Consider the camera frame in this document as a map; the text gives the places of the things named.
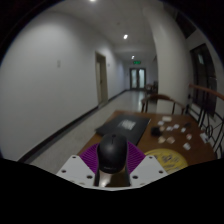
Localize curved wooden armchair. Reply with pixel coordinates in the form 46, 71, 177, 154
140, 93, 187, 116

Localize round yellow mouse pad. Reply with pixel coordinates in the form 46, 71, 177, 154
144, 148, 190, 175

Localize dark wooden chair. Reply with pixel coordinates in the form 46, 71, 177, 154
144, 80, 159, 95

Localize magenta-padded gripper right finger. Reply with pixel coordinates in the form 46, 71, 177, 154
127, 141, 169, 187

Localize small black box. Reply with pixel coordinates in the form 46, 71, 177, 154
150, 126, 163, 137

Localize black railing with wooden handrail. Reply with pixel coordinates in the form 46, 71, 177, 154
184, 82, 224, 160

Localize glass double door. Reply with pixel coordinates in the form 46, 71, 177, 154
129, 67, 147, 91

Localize ceiling lights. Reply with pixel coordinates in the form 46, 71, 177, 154
87, 0, 136, 61

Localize dark glass window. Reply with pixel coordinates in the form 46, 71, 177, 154
189, 42, 218, 117

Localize black computer mouse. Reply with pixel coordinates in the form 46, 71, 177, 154
96, 132, 129, 175

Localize closed black laptop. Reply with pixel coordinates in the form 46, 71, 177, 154
95, 114, 152, 146

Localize side wall door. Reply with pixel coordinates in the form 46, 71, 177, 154
95, 51, 110, 106

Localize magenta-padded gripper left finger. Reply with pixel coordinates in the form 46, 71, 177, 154
56, 142, 101, 187

